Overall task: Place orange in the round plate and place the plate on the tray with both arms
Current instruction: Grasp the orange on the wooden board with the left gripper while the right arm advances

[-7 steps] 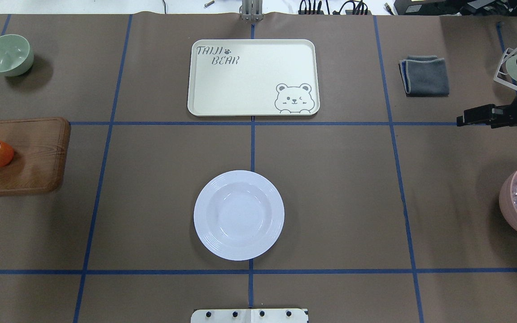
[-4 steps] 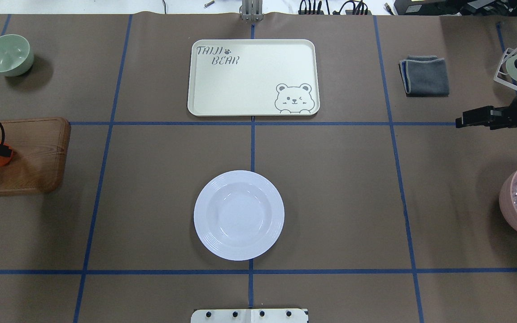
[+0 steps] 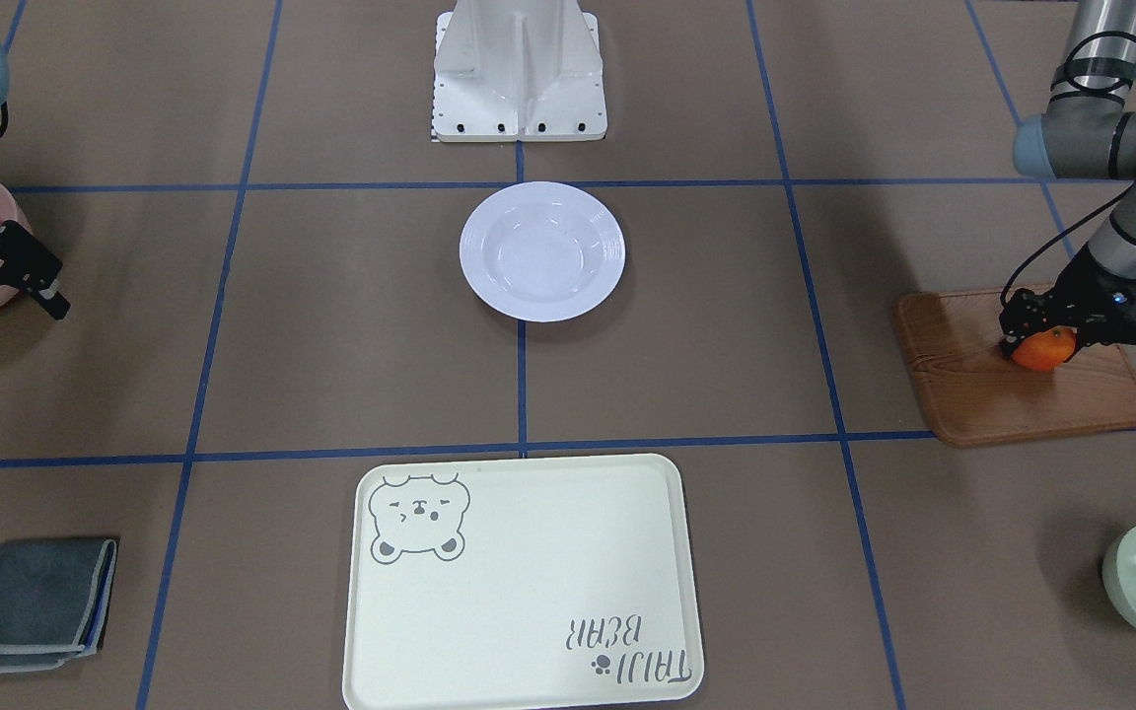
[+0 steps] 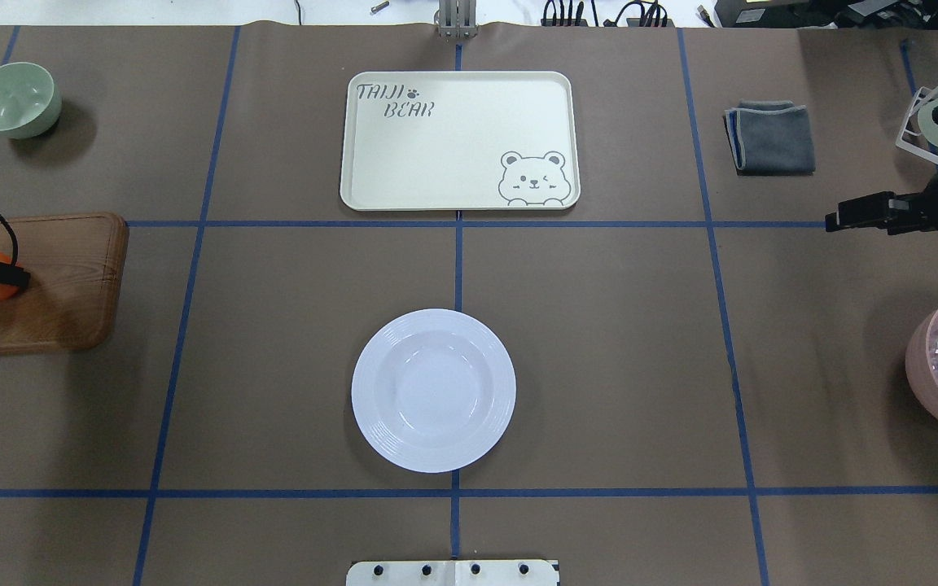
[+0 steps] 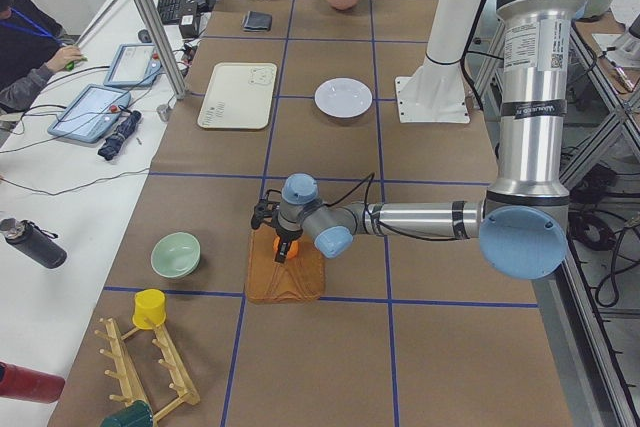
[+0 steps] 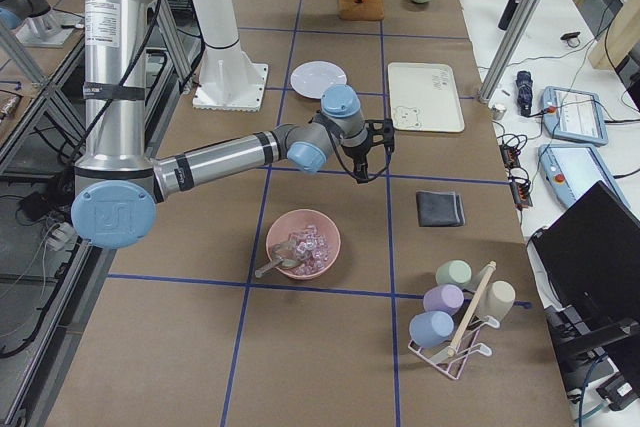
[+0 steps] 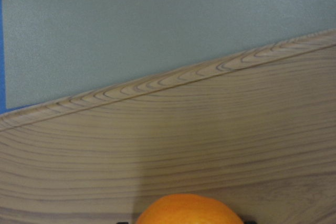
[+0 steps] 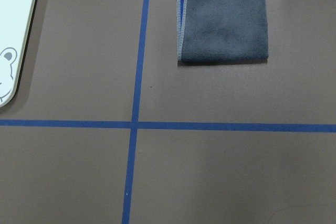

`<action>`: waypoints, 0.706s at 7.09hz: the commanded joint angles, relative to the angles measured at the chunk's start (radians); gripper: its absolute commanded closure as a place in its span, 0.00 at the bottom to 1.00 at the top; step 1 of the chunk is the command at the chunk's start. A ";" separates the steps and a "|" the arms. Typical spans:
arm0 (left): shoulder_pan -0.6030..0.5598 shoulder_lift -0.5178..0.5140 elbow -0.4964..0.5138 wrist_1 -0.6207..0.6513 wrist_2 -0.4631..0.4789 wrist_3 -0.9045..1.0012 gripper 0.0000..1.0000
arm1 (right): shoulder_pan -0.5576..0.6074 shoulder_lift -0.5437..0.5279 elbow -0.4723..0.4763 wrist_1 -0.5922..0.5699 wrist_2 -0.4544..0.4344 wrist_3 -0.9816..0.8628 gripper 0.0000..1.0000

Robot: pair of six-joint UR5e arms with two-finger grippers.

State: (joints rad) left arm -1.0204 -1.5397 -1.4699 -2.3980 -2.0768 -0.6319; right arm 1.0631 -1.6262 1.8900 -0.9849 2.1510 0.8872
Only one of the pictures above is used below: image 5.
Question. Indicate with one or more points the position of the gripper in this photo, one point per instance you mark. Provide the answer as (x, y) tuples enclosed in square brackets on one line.
[(288, 235)]

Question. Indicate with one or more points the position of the orange fruit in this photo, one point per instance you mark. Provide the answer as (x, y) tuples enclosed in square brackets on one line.
[(292, 251)]

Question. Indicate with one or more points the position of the white plate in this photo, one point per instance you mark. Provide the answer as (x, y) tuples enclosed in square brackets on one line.
[(343, 98)]

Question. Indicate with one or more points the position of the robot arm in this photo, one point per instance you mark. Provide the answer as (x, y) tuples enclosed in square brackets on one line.
[(521, 222)]

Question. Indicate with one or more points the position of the wooden tray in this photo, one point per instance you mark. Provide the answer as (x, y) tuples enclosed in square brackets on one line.
[(299, 279)]

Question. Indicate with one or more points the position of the cream bear tray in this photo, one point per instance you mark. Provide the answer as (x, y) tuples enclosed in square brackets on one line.
[(239, 96)]

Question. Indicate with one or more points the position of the green bowl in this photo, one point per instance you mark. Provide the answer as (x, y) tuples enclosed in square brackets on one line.
[(176, 255)]

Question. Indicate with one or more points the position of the yellow cup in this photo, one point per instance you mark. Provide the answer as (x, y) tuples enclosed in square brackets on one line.
[(149, 309)]

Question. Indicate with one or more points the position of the small metal cup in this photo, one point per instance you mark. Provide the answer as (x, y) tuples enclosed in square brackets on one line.
[(163, 112)]

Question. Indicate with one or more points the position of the folded navy umbrella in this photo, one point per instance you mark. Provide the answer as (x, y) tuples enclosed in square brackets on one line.
[(123, 131)]

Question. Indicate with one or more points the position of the wooden cup rack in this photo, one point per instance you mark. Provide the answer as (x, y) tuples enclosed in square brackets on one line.
[(146, 368)]

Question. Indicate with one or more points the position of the dark green cup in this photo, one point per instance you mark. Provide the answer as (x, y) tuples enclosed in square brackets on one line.
[(138, 414)]

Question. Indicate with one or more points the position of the grey folded cloth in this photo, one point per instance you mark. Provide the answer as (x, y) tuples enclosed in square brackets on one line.
[(255, 21)]

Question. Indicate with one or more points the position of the near teach pendant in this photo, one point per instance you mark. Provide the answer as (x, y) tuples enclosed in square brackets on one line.
[(91, 114)]

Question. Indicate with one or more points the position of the teach pendant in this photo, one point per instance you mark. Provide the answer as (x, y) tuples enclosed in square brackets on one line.
[(91, 114), (134, 65)]

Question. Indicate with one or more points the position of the far teach pendant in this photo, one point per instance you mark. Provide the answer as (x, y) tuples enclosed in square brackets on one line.
[(134, 65)]

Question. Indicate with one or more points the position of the black box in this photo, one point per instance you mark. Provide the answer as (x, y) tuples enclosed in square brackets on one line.
[(189, 26)]

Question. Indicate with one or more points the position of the black water bottle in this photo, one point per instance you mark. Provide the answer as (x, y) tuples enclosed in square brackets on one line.
[(35, 243)]

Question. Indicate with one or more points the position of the black keyboard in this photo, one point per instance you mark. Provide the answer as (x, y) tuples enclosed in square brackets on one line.
[(169, 11)]

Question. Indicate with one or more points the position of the red bottle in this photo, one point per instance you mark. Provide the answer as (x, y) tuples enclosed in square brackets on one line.
[(21, 383)]

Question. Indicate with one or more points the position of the seated person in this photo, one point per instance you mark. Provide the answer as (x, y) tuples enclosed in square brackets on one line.
[(34, 47)]

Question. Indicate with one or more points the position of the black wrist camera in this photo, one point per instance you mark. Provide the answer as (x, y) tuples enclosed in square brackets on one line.
[(265, 211)]

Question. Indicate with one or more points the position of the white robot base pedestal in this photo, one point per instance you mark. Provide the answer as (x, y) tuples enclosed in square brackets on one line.
[(435, 92)]

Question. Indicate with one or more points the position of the aluminium frame post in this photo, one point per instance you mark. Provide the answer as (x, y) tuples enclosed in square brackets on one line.
[(151, 19)]

